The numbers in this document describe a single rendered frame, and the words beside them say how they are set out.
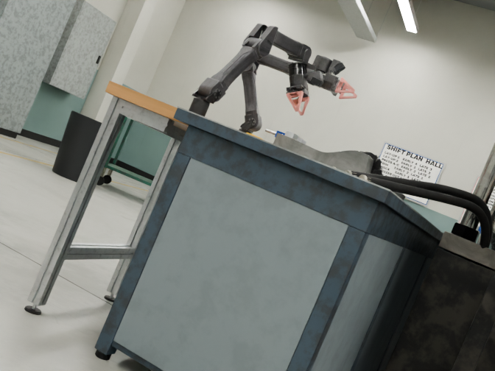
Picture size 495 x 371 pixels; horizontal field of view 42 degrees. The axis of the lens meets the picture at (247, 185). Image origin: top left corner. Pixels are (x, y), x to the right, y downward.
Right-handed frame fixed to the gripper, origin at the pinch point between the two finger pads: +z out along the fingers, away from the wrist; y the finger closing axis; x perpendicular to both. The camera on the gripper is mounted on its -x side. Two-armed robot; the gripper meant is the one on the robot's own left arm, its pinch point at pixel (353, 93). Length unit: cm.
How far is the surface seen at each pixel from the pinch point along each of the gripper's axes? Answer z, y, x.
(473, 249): 68, -38, 42
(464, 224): 62, -32, 35
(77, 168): -268, 276, 112
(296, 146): -5.0, -35.1, 33.3
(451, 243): 61, -37, 43
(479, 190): 62, -32, 22
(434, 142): 4, 692, -103
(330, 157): 9.0, -37.0, 32.3
